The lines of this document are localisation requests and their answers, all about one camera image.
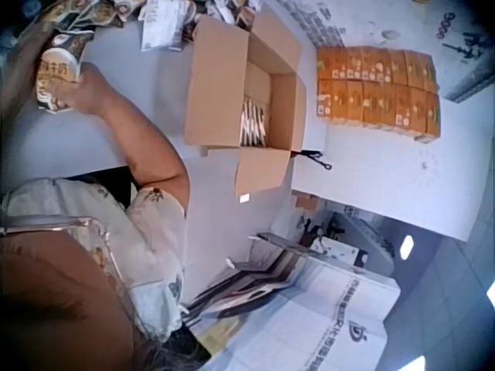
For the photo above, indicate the person's right hand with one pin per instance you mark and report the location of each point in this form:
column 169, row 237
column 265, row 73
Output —
column 87, row 92

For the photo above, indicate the person's right fingers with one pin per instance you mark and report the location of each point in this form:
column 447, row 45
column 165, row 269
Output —
column 74, row 94

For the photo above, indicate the white instant noodle cup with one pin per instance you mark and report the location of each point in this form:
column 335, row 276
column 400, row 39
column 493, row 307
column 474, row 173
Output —
column 54, row 79

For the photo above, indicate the heap of instant noodle cups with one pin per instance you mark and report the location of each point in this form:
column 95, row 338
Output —
column 100, row 15

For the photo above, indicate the white sachet packets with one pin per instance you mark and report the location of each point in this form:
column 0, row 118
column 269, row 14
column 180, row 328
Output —
column 160, row 33

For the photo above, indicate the open brown cardboard box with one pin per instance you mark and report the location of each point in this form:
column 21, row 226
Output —
column 216, row 85

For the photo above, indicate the row of packets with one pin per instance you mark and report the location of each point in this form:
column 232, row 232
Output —
column 253, row 123

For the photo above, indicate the black hand tool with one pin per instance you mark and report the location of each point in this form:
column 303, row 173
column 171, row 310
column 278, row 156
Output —
column 311, row 155

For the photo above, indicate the heap of flattened cartons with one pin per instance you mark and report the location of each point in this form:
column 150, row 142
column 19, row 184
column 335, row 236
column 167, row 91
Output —
column 247, row 278

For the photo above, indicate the small brown carton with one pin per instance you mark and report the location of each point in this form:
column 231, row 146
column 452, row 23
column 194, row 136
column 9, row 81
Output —
column 308, row 201

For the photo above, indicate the block of orange boxes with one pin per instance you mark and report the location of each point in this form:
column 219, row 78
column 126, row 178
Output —
column 379, row 90

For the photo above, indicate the white printed board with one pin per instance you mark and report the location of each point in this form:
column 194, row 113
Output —
column 317, row 317

